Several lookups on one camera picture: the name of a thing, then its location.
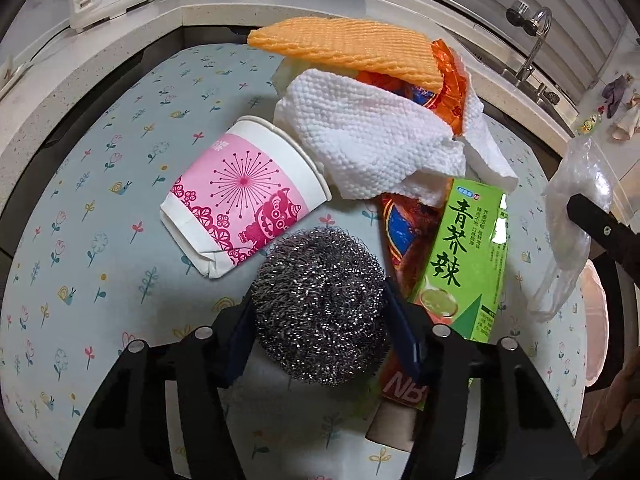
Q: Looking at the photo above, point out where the white trash bin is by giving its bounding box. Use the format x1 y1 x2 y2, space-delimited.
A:
581 255 640 393

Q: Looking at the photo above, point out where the steel wool scrubber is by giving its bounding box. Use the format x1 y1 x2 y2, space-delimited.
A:
250 226 391 387

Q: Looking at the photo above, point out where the orange snack wrapper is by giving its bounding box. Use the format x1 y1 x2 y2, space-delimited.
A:
357 39 468 138

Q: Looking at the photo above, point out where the purple hanging cloth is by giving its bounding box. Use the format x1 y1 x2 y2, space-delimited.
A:
601 75 629 118

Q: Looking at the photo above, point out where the green dish soap bottle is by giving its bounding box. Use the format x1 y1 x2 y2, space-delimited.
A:
580 110 604 136

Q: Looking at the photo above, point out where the clear plastic bag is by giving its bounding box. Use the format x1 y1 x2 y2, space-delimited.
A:
530 137 613 323

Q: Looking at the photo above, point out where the beige cardboard piece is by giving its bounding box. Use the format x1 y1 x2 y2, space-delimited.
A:
365 400 417 443

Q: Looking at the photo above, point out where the floral tablecloth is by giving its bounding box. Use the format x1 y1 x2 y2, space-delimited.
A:
0 42 588 480

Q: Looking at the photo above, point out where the red snack packet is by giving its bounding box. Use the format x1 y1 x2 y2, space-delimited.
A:
377 192 451 411

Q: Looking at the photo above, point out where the steel sink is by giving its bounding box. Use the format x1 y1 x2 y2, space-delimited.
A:
500 67 576 126

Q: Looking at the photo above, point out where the chrome faucet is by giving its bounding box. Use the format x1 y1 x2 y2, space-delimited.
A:
506 1 553 86

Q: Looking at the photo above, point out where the pink patterned paper cup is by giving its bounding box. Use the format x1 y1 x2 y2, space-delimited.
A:
160 115 333 279

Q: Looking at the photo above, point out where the white roller shutter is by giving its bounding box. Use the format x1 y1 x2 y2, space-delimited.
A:
385 0 626 92

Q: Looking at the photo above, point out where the green cardboard box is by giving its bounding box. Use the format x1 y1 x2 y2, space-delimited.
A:
407 178 510 346

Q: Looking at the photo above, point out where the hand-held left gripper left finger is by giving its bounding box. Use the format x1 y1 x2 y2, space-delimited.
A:
59 294 261 480

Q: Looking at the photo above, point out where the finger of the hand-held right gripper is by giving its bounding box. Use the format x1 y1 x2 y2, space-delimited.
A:
566 193 640 273

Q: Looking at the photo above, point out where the white paper towel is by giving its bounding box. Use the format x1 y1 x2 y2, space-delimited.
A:
274 67 519 201

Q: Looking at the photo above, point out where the beige hanging cloth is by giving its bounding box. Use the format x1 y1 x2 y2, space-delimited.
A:
612 105 640 142

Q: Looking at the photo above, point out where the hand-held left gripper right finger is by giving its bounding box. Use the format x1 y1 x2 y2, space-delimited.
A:
382 277 586 480

